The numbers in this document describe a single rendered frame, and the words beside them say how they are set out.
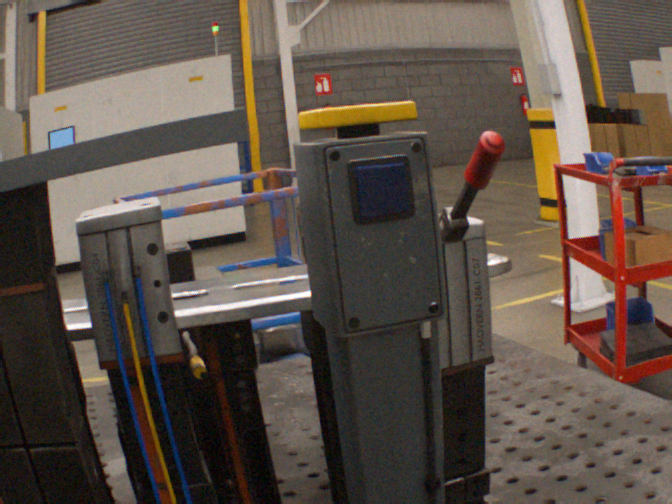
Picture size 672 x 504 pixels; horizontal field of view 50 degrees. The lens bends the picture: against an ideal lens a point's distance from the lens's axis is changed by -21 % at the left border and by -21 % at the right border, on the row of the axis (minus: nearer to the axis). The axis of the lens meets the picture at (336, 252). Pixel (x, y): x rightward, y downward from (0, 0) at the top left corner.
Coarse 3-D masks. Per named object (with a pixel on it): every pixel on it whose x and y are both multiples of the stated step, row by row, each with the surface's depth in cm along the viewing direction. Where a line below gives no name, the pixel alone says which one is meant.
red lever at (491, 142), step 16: (480, 144) 58; (496, 144) 57; (480, 160) 59; (496, 160) 58; (464, 176) 62; (480, 176) 60; (464, 192) 64; (448, 208) 68; (464, 208) 66; (448, 224) 67; (464, 224) 67; (448, 240) 69
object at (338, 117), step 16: (304, 112) 54; (320, 112) 50; (336, 112) 50; (352, 112) 50; (368, 112) 51; (384, 112) 51; (400, 112) 51; (416, 112) 51; (304, 128) 54; (320, 128) 51; (336, 128) 53; (352, 128) 52; (368, 128) 52
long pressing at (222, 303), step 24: (504, 264) 84; (192, 288) 89; (216, 288) 88; (240, 288) 89; (264, 288) 85; (288, 288) 84; (192, 312) 77; (216, 312) 77; (240, 312) 78; (264, 312) 78; (288, 312) 79; (72, 336) 74
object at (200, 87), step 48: (48, 96) 797; (96, 96) 818; (144, 96) 837; (192, 96) 855; (48, 144) 805; (48, 192) 811; (96, 192) 833; (192, 192) 868; (240, 192) 885; (192, 240) 877; (240, 240) 894
